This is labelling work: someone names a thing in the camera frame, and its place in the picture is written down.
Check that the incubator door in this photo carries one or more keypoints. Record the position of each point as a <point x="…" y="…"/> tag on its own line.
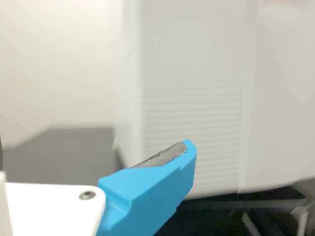
<point x="192" y="110"/>

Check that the black platform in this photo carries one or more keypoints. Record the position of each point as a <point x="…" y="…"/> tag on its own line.
<point x="201" y="223"/>
<point x="221" y="196"/>

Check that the white incubator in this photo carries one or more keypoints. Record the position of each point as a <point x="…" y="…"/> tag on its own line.
<point x="131" y="110"/>

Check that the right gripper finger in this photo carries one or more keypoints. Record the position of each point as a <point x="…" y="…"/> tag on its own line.
<point x="152" y="196"/>

